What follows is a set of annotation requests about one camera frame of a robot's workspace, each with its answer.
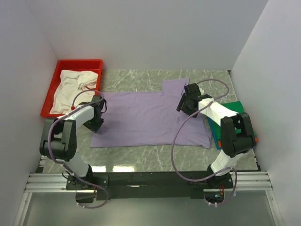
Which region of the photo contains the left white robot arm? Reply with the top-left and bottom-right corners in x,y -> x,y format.
40,95 -> 107,189

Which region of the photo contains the white crumpled t shirt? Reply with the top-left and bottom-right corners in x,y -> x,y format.
50,70 -> 98,114

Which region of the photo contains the green t shirt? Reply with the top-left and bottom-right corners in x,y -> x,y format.
208,100 -> 257,142

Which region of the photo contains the aluminium frame rail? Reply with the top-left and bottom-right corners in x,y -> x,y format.
13,124 -> 273,226

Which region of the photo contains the lavender t shirt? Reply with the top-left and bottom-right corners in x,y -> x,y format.
90,78 -> 212,148

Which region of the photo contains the orange t shirt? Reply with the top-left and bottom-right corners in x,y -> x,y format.
217,137 -> 258,148

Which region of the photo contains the black base beam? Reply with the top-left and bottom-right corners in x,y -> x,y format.
65,171 -> 233,203

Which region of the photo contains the red plastic bin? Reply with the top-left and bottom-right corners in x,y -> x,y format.
40,59 -> 103,117

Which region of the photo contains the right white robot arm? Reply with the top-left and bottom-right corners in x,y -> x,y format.
171,83 -> 257,188

